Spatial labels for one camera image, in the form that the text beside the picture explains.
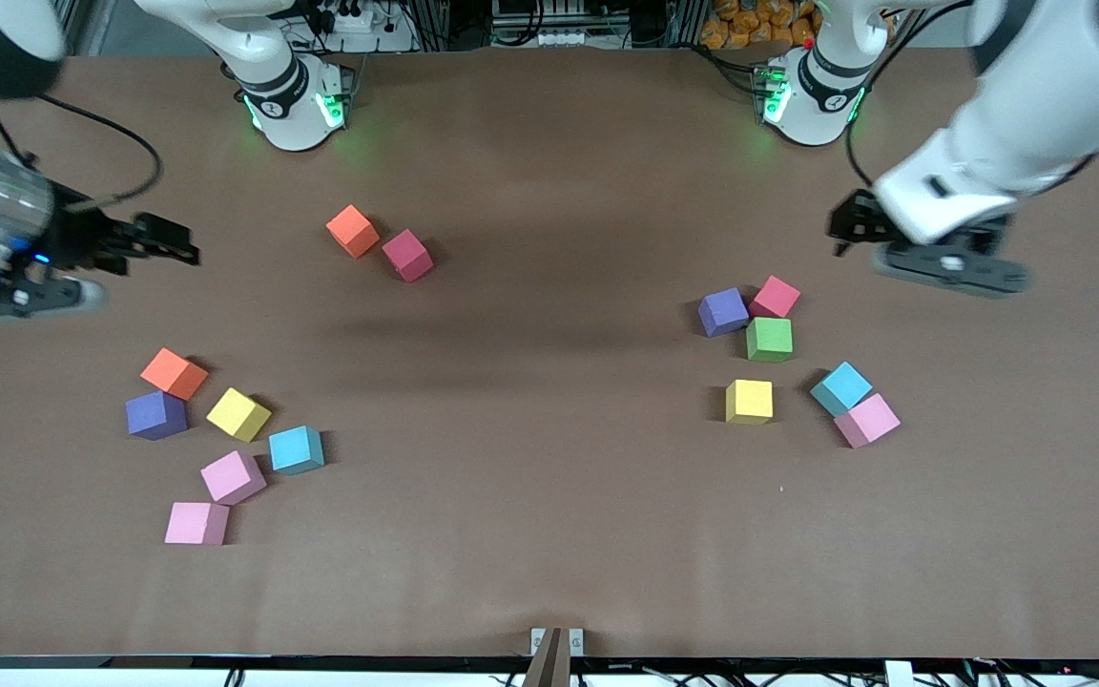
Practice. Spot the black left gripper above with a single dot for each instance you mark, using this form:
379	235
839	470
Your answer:
857	218

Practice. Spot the bag of orange fruit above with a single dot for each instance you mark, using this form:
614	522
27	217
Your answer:
750	24

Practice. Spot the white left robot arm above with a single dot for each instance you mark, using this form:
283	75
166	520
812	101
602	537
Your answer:
1036	105

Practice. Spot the blue foam block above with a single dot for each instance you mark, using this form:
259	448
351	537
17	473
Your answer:
840	388
296	449

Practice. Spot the green foam block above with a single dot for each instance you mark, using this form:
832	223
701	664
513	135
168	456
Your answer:
769	339

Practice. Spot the white power strip with plugs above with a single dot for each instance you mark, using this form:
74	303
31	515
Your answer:
351	21

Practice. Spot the light pink foam block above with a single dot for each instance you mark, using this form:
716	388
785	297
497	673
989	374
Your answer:
196	523
866	420
233	477

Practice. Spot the yellow foam block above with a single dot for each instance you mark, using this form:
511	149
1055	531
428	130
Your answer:
749	401
238	414

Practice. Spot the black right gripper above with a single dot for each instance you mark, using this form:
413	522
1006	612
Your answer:
82	239

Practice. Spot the small white box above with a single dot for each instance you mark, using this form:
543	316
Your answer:
898	676

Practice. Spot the brown wooden strut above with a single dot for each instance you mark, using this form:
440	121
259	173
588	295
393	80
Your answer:
549	668

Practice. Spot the dark pink foam block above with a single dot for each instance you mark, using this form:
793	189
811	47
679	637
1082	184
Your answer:
407	256
776	297

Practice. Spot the purple foam block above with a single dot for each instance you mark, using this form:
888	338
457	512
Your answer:
723	312
156	415

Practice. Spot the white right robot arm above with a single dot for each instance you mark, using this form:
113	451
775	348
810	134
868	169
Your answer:
292	105

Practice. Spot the metal table edge bracket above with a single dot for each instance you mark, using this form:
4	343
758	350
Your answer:
538	641

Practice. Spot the small white power strip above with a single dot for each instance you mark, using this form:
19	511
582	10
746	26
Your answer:
569	38

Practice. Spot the orange foam block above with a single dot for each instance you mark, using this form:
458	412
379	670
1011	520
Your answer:
352	232
174	373

